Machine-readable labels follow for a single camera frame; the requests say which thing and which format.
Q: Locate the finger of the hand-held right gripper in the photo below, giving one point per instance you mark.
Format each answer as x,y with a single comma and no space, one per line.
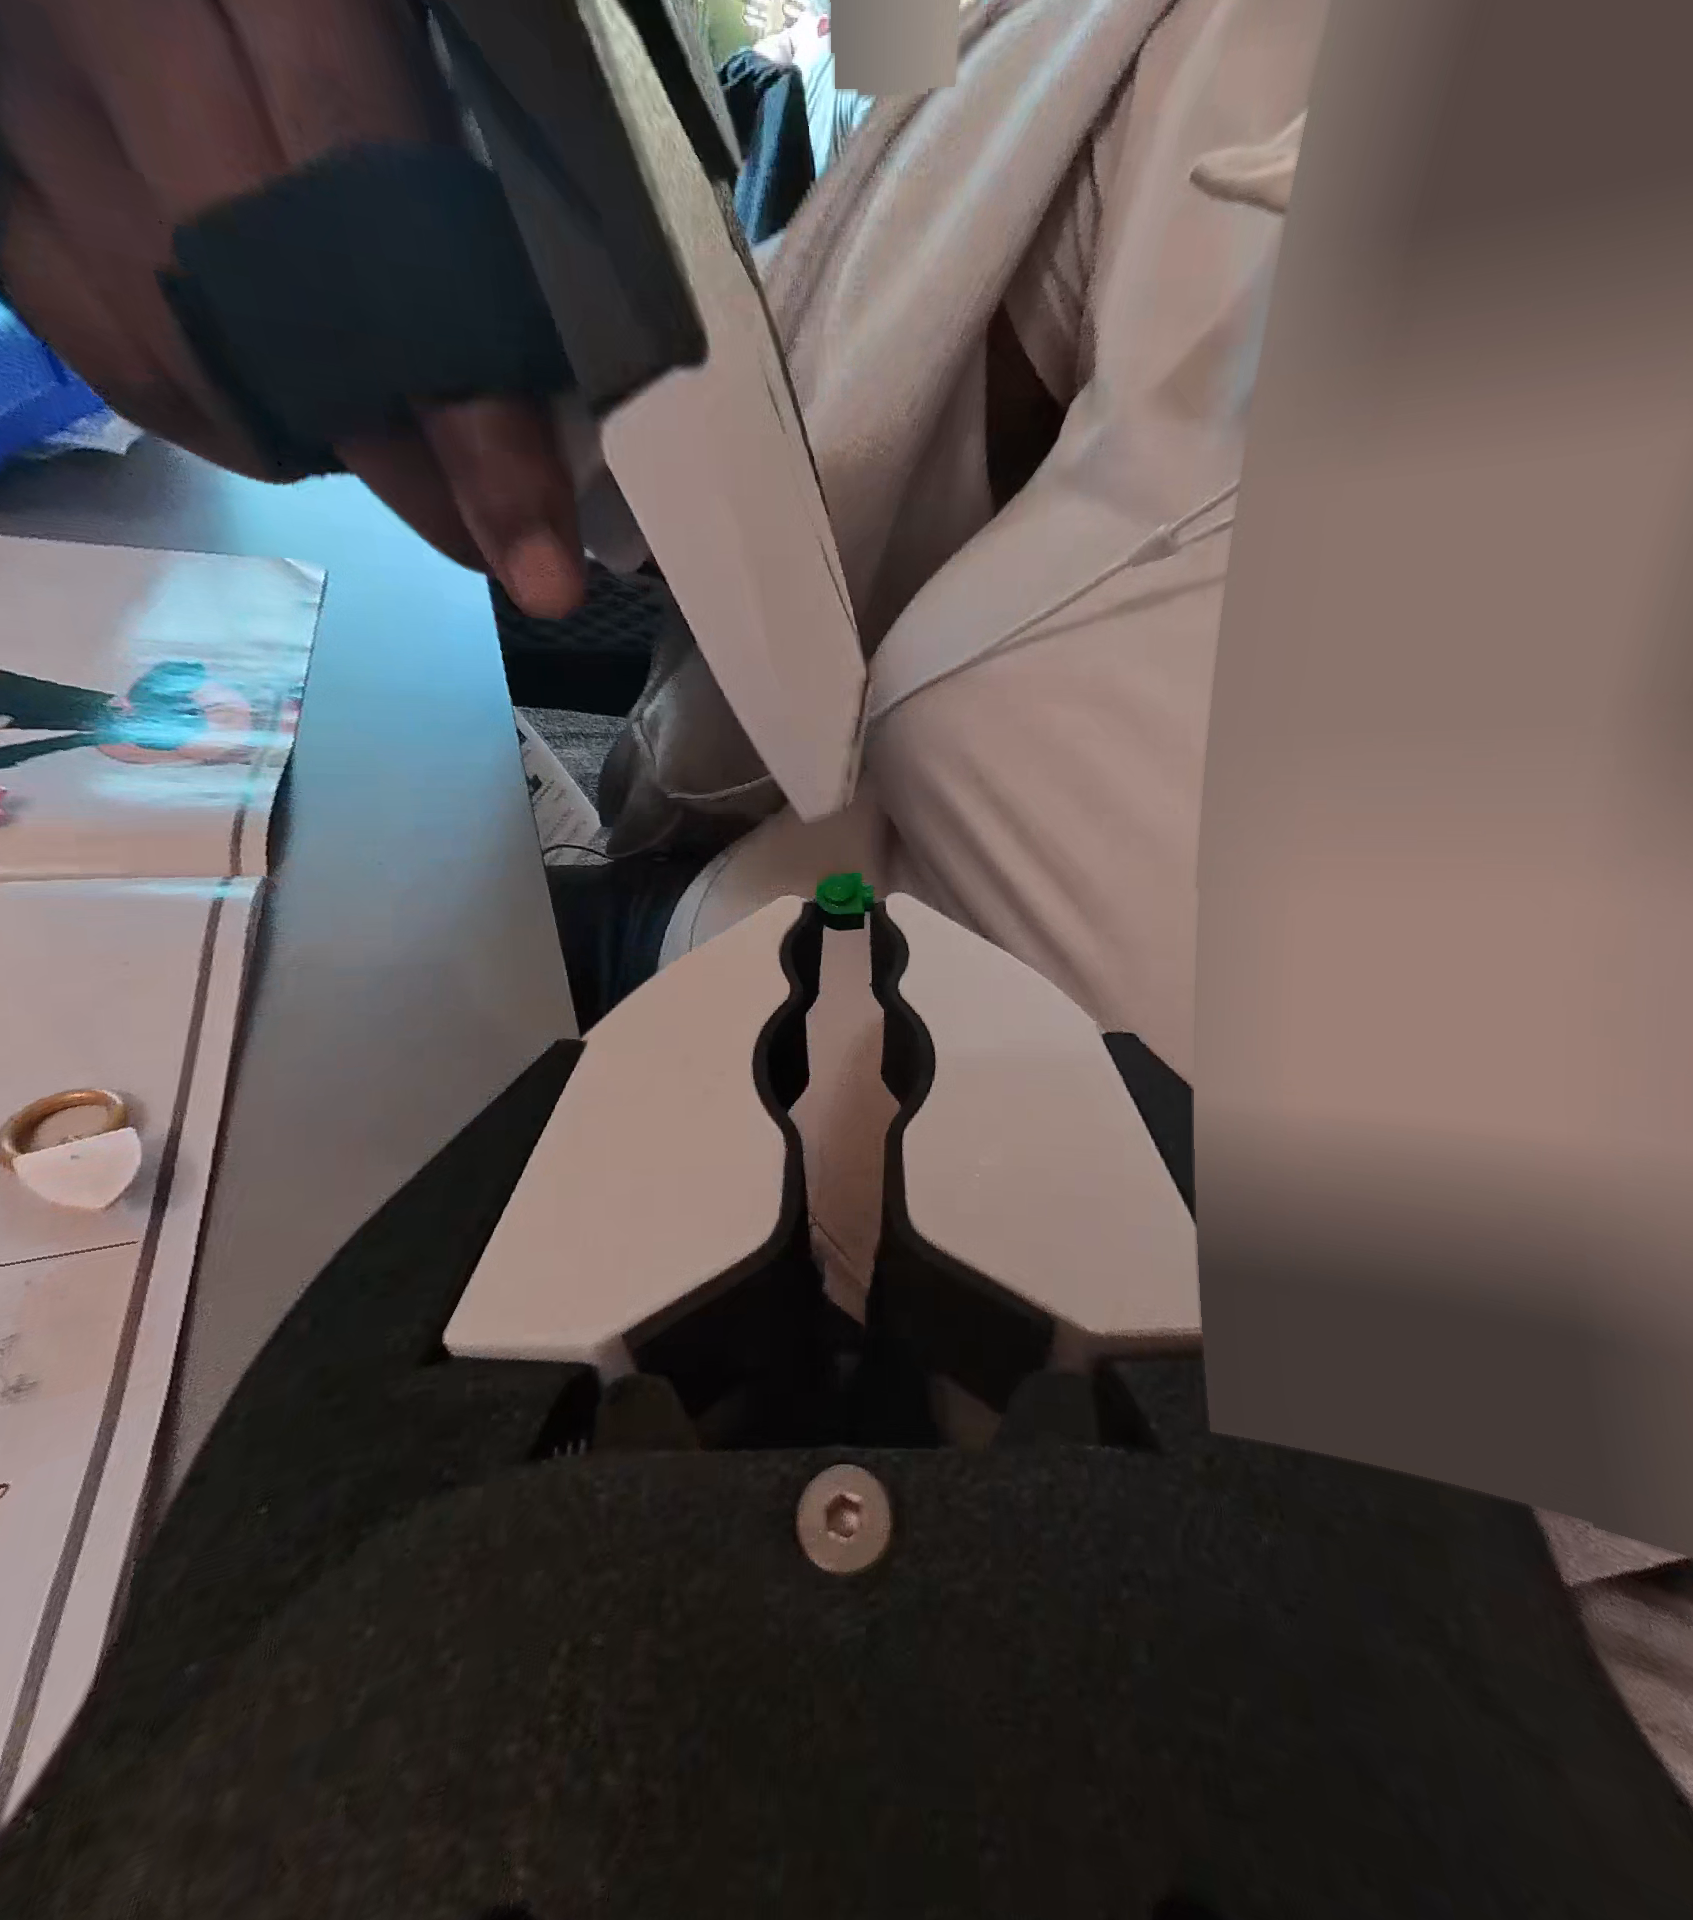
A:
740,601

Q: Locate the person's beige hoodie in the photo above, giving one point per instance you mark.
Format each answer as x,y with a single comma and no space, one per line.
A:
1057,720

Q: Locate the printed instruction booklet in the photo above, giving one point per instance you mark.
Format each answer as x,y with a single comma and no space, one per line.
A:
67,975

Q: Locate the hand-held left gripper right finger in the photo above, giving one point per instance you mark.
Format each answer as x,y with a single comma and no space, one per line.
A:
1026,1184

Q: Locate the grey desk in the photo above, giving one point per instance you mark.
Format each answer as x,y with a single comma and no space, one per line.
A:
397,900

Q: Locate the white crumpled paper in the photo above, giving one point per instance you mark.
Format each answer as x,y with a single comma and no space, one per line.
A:
88,433

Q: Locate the person's right hand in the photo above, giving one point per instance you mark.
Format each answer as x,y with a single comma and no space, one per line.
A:
111,151

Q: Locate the white paper tag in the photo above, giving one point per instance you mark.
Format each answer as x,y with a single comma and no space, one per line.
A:
560,794

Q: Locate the black chair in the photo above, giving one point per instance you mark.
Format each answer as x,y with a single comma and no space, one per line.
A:
590,630

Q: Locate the small green brick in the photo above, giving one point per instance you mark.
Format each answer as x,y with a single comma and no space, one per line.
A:
841,896

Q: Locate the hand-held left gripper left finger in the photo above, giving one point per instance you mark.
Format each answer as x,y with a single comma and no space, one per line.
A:
636,1184

